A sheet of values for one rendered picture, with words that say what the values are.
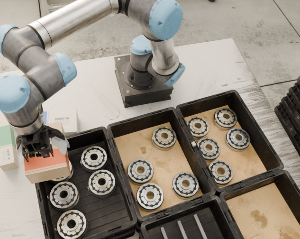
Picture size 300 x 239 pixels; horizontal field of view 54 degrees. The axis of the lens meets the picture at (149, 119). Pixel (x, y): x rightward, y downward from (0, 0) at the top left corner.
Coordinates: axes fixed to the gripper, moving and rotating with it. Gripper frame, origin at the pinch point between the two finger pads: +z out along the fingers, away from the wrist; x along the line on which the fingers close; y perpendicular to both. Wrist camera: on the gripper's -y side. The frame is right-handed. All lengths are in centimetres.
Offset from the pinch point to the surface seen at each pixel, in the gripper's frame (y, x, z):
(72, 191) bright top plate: 7.2, 4.0, 23.4
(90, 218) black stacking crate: 17.7, 8.7, 26.7
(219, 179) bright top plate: 16, 60, 24
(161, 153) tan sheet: -1.5, 41.4, 26.6
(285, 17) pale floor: -152, 228, 110
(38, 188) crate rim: 5.7, -6.6, 16.7
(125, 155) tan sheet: -3.9, 26.5, 26.7
